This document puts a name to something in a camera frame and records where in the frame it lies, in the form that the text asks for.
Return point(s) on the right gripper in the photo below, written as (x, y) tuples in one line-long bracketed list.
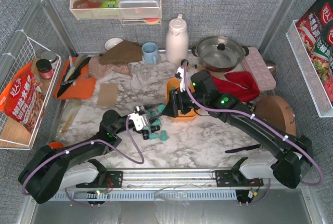
[(176, 103)]

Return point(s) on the black coffee capsule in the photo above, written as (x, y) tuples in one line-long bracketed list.
[(154, 128), (145, 134)]

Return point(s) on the orange storage basket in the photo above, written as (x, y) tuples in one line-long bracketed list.
[(190, 116)]

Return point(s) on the tan felt coaster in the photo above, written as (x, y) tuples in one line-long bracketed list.
[(107, 96)]

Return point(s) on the red cloth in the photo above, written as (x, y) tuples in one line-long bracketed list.
[(239, 84)]

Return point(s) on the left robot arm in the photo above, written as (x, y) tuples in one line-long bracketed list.
[(43, 175)]

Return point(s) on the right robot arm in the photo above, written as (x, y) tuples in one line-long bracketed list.
[(293, 154)]

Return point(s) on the white mesh basket right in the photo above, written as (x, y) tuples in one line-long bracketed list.
[(318, 94)]

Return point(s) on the orange cutting board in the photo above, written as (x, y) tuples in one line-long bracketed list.
[(83, 88)]

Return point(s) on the light blue mug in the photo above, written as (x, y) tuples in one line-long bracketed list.
[(150, 53)]

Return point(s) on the striped pink cloth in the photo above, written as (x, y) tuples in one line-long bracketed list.
[(99, 71)]

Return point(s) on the brown cloth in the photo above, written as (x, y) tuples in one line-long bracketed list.
[(124, 52)]

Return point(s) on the white thermos jug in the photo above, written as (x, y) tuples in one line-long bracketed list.
[(177, 40)]

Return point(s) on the steel pot with lid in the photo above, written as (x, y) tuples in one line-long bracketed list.
[(219, 53)]

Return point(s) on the black kitchen knife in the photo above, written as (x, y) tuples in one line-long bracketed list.
[(78, 63)]

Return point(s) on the white bowl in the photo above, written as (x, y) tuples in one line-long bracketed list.
[(111, 43)]

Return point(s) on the orange cup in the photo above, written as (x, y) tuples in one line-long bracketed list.
[(55, 145)]

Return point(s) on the purple spatula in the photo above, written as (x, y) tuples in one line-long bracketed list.
[(248, 148)]

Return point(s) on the pink egg tray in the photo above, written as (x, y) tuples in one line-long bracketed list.
[(255, 65)]

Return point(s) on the round wooden board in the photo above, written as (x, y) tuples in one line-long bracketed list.
[(276, 111)]

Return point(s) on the red lidded jar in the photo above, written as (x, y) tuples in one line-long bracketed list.
[(45, 69)]

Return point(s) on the silver lidded jar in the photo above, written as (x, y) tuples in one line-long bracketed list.
[(50, 56)]

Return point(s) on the clear plastic containers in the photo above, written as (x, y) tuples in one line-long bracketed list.
[(136, 9)]

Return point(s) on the orange snack bag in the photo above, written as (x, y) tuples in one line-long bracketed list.
[(22, 99)]

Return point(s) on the red seasoning packets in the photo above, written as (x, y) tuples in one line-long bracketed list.
[(315, 30)]

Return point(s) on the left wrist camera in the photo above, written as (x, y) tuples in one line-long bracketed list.
[(138, 120)]

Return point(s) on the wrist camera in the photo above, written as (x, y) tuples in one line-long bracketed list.
[(180, 76), (138, 120)]

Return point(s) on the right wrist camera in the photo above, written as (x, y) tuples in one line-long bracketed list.
[(180, 76)]

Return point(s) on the white wire basket left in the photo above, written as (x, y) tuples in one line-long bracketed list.
[(13, 134)]

